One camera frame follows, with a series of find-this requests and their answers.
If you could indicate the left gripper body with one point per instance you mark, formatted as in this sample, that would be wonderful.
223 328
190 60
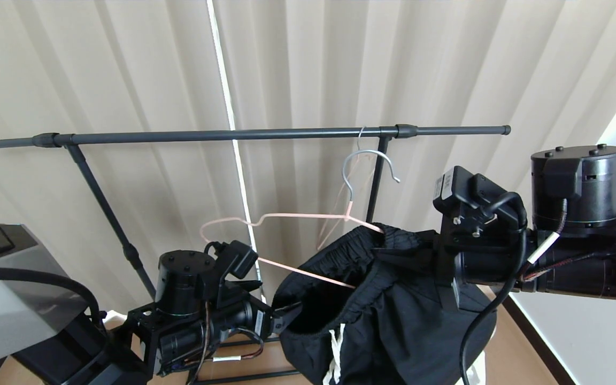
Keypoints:
252 321

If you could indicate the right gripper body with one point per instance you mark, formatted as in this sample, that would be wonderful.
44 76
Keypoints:
484 264

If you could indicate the black shorts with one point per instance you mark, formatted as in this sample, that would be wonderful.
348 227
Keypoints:
393 331

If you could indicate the pink clothes hanger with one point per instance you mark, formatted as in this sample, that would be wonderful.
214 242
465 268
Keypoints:
297 215
340 214

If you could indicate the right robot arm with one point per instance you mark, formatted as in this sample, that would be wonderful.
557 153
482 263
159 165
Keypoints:
580 187

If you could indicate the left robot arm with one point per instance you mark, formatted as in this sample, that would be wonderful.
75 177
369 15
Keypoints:
19 299

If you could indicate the black clothes rack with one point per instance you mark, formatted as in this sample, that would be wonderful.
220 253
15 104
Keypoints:
179 136

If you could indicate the white garment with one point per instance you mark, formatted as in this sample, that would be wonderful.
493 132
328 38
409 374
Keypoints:
478 369

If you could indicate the beige curtain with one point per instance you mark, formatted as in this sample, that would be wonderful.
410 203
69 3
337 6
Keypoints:
126 64

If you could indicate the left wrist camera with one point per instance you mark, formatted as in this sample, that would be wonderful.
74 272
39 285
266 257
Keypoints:
238 259

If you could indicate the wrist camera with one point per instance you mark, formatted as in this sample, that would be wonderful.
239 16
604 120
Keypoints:
463 192
238 259

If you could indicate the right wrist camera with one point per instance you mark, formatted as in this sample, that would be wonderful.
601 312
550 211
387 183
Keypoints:
463 192

